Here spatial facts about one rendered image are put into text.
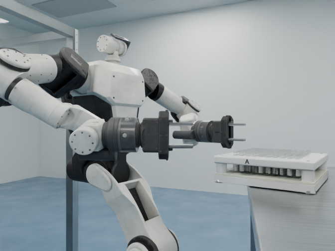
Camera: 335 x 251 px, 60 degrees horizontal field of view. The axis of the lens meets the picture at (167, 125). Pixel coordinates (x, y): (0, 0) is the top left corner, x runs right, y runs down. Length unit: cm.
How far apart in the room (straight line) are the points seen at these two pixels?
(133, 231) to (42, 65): 63
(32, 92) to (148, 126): 29
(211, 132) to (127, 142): 49
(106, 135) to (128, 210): 46
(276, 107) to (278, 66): 59
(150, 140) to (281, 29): 407
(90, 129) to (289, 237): 48
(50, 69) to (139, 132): 38
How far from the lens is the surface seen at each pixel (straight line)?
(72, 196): 218
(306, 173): 73
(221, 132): 110
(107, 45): 117
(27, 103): 77
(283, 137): 445
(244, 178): 77
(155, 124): 71
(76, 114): 79
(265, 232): 46
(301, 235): 47
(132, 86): 116
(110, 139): 71
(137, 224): 109
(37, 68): 91
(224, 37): 475
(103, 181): 112
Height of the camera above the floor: 104
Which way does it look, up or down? level
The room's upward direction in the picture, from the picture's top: straight up
